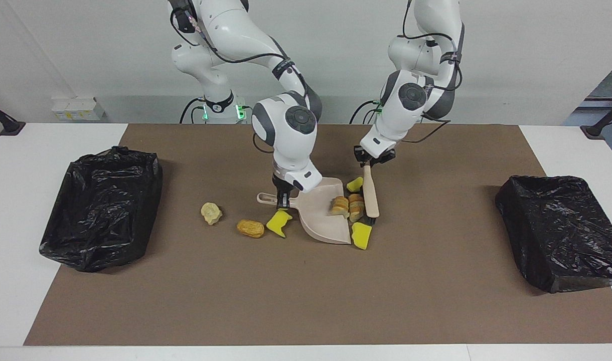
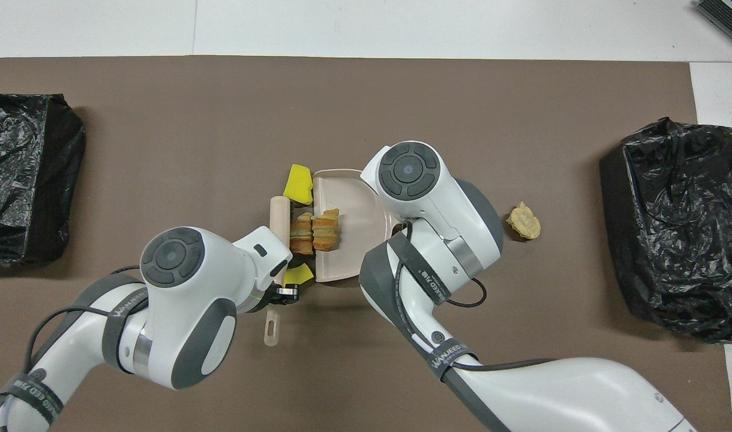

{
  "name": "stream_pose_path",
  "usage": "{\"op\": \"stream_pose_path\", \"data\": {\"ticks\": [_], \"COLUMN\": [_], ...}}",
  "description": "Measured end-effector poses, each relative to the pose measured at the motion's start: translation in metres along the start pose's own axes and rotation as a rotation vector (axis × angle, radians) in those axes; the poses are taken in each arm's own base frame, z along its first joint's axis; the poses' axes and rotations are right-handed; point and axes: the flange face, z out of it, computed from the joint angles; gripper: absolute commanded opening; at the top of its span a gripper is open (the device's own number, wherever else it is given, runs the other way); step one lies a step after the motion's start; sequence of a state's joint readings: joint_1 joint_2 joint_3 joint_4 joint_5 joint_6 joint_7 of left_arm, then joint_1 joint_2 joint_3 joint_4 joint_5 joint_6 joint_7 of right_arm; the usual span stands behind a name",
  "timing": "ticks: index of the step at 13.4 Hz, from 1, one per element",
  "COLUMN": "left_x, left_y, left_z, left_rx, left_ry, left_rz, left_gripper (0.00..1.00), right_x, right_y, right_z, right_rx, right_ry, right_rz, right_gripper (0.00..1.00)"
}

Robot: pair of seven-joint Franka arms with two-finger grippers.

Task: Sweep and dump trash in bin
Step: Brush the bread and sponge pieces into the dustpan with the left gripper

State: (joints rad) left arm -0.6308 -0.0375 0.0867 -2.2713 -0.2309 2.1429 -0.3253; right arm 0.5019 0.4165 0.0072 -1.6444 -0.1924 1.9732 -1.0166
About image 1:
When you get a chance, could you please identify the beige hand brush black bristles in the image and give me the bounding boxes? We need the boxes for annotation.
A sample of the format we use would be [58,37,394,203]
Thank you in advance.
[362,164,380,224]

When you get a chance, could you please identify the beige plastic dustpan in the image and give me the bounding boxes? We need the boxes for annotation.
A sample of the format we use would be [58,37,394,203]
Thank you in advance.
[256,176,353,245]

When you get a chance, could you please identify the brown bread roll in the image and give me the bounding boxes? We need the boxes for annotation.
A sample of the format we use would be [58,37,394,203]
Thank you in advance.
[236,220,265,239]

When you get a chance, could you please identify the striped croissant piece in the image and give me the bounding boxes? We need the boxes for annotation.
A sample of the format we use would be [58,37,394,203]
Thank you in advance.
[348,194,365,223]

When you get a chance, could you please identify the orange croissant piece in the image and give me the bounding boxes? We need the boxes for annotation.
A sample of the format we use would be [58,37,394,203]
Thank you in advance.
[329,196,350,218]

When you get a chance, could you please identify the pale bread chunk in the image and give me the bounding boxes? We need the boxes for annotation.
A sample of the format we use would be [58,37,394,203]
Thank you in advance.
[201,202,223,226]

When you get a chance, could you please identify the black bag lined bin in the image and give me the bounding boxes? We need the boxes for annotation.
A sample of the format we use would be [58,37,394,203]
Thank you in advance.
[39,145,164,273]
[495,174,612,294]

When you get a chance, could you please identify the brown table mat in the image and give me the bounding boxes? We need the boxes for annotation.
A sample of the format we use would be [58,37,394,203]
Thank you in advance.
[24,123,612,346]

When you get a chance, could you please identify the black stand foot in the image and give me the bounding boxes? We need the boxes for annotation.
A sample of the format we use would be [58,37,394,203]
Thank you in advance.
[580,98,612,140]
[0,95,26,136]

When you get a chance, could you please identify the white power strip box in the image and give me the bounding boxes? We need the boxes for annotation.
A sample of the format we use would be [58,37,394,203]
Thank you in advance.
[52,97,106,121]

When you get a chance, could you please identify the black base cable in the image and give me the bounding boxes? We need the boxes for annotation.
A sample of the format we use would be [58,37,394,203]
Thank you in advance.
[350,99,382,124]
[180,97,206,124]

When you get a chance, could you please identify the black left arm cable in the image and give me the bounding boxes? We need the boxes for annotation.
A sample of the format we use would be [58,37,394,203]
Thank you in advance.
[400,0,465,144]

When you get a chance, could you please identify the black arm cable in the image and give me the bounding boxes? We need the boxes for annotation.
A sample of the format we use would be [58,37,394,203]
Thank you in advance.
[170,5,307,153]
[400,0,465,144]

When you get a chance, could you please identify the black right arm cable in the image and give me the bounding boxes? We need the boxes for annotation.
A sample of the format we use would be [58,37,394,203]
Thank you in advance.
[170,5,307,153]

